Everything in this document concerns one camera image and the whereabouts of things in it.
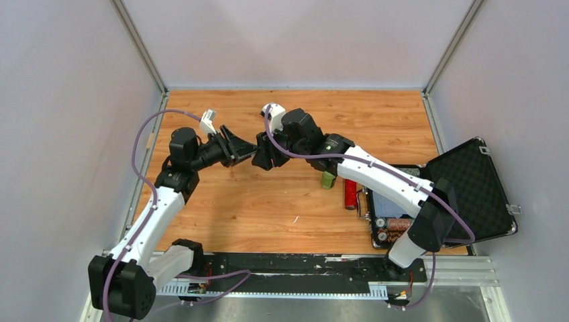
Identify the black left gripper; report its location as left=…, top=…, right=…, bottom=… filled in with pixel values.
left=190, top=125, right=257, bottom=171

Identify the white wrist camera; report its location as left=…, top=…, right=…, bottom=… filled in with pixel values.
left=260, top=103, right=286, bottom=133
left=199, top=109, right=217, bottom=135

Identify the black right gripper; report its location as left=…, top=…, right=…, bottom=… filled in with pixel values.
left=253, top=124, right=308, bottom=171

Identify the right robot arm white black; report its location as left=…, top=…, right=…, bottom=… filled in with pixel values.
left=252, top=103, right=459, bottom=280

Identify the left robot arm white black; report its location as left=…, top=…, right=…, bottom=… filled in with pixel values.
left=88, top=125, right=257, bottom=319

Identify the red glitter tube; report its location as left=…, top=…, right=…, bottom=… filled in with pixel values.
left=344, top=179, right=358, bottom=210

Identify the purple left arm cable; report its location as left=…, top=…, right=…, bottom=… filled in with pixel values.
left=102, top=109, right=254, bottom=321

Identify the orange black chip row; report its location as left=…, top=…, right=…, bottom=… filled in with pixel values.
left=374, top=217, right=414, bottom=248

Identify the blue playing card deck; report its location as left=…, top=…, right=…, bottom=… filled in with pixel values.
left=372, top=191, right=409, bottom=218

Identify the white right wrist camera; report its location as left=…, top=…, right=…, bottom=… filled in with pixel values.
left=260, top=103, right=286, bottom=133

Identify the black poker chip case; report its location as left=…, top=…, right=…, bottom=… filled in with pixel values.
left=366, top=137, right=520, bottom=250

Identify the green pill bottle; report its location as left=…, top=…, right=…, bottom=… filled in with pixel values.
left=320, top=171, right=336, bottom=190

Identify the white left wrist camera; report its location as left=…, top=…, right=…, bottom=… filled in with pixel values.
left=199, top=109, right=217, bottom=135

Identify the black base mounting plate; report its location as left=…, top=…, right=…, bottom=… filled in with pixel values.
left=181, top=252, right=428, bottom=294

